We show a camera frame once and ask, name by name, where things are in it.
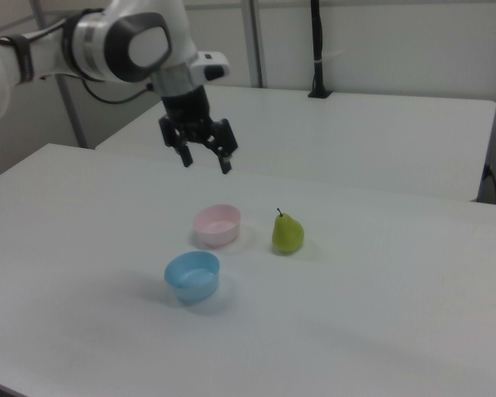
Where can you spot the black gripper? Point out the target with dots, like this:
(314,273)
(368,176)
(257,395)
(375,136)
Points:
(188,109)

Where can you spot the green pear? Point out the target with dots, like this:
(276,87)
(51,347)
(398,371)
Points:
(287,235)

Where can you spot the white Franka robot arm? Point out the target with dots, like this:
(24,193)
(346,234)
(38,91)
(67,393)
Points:
(107,41)

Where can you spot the pink plastic bowl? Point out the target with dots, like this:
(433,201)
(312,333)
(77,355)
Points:
(217,225)

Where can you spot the blue plastic bowl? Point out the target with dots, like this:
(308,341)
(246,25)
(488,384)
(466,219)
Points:
(192,277)

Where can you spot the grey metal frame post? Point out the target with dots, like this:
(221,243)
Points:
(254,41)
(71,111)

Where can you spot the black camera stand pole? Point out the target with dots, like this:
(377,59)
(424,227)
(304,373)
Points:
(319,49)

